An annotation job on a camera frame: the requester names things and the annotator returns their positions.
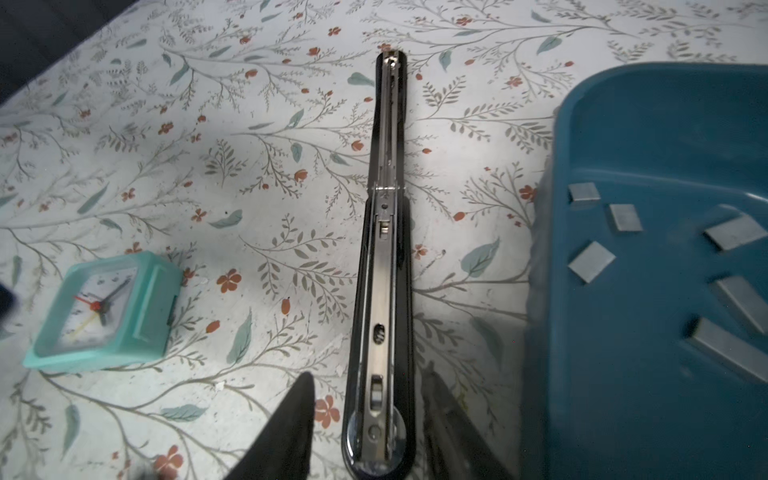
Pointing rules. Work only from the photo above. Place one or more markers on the staple strip four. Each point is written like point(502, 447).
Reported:
point(591, 262)

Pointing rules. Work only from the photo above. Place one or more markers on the staple strip three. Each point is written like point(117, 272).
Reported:
point(736, 232)

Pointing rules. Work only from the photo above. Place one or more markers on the small mint alarm clock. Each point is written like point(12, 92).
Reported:
point(108, 313)

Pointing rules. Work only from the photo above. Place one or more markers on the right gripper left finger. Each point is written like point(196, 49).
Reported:
point(282, 450)

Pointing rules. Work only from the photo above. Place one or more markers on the staple strip six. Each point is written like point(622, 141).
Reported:
point(729, 350)

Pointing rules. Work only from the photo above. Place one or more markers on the staple strip two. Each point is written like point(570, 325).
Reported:
point(625, 218)

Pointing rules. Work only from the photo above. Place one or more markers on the teal plastic tray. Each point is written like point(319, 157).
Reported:
point(612, 387)

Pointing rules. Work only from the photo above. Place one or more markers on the staple strip five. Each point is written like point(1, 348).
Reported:
point(743, 302)

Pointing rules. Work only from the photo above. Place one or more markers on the staple strip one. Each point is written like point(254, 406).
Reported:
point(584, 192)

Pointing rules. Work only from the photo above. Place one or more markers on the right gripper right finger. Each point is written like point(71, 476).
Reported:
point(454, 448)

